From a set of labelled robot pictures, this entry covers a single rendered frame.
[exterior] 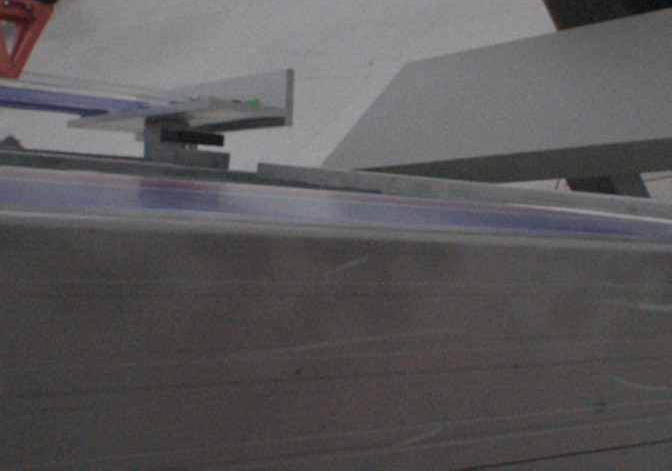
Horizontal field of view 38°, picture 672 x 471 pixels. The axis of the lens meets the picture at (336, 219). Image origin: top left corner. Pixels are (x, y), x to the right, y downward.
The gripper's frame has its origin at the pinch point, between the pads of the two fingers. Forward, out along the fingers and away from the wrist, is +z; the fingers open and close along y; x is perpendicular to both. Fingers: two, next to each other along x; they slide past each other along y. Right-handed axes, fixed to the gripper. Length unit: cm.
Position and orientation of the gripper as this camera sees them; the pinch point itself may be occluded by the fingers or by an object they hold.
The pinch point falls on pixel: (7, 70)
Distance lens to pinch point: 100.1
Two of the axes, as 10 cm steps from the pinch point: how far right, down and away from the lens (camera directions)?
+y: 6.5, 0.0, -7.6
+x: 7.6, 0.2, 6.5
